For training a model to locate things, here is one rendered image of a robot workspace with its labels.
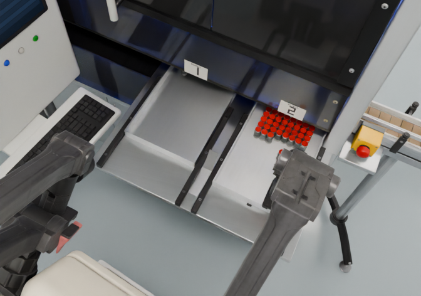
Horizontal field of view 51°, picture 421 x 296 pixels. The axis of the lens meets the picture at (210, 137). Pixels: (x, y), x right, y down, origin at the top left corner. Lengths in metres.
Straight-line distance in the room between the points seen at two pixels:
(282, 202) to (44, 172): 0.41
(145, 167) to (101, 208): 0.95
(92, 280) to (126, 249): 1.41
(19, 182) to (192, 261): 1.55
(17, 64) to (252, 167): 0.81
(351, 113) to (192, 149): 0.52
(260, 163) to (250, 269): 0.73
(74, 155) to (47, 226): 0.18
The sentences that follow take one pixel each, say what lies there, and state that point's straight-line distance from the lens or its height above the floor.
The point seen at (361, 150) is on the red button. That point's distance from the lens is 1.41.
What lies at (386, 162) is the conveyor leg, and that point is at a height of 0.75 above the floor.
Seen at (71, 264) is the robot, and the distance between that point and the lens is 0.87.
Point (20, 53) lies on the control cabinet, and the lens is 1.48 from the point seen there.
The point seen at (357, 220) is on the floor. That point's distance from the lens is 2.45.
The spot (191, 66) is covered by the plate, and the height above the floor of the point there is 1.03.
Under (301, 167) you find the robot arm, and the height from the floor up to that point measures 1.52.
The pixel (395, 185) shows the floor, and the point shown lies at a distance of 2.62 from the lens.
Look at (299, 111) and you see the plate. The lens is 1.40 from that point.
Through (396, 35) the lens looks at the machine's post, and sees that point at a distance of 1.10.
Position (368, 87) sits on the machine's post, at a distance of 1.24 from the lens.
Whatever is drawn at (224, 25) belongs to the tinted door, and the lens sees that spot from 1.27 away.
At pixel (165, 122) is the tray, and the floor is 0.88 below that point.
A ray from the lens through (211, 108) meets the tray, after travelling 1.54.
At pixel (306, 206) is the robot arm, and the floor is 1.54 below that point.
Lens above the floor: 2.16
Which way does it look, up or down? 60 degrees down
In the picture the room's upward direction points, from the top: 6 degrees clockwise
